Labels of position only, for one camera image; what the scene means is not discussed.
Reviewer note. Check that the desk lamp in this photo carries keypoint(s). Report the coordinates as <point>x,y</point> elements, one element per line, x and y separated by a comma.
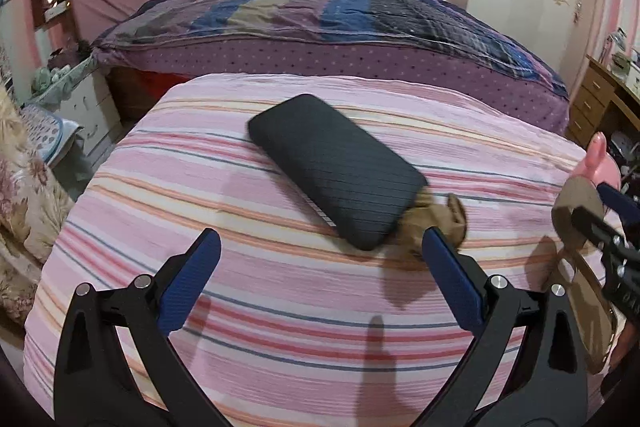
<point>614,43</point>

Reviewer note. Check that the floral curtain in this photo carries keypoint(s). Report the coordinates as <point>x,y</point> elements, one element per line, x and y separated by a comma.
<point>30,217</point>

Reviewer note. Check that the pink cartoon mug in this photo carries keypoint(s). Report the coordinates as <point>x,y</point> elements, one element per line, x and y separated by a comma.
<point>607,169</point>

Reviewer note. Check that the pale green toy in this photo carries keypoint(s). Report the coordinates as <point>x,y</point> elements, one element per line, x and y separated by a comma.
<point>52,77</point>

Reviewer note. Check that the brown stocking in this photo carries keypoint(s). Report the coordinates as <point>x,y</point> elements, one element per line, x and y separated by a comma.
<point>440,222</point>

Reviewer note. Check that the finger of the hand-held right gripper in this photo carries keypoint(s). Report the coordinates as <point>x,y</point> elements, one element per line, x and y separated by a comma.
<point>597,227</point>
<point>617,204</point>

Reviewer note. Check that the white nightstand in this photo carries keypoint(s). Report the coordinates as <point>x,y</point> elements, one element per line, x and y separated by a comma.
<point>85,107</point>

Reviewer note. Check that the floral round cushion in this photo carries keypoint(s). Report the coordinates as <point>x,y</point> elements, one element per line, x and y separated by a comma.
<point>50,132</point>

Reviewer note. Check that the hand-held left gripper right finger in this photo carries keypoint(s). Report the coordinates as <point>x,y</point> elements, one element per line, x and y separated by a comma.
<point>450,282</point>

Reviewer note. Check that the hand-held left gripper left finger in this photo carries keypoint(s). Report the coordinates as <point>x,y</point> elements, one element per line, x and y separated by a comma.
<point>192,282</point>

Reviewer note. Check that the plaid striped quilt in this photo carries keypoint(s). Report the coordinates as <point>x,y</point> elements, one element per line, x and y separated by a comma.
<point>325,17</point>

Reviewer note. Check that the wooden desk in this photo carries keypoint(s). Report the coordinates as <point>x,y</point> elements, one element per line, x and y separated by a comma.
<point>595,102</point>

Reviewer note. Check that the tan phone case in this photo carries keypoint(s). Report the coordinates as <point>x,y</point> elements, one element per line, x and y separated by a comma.
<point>590,307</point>

